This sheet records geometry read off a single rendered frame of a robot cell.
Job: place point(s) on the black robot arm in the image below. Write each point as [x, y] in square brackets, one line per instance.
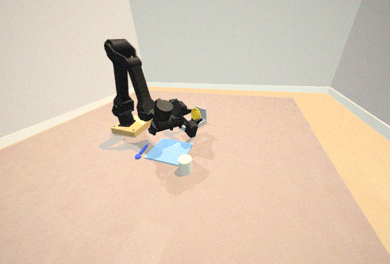
[119, 51]

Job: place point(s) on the light blue mat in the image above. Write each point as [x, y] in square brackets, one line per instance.
[169, 151]

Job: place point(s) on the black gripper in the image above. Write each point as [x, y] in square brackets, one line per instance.
[191, 126]

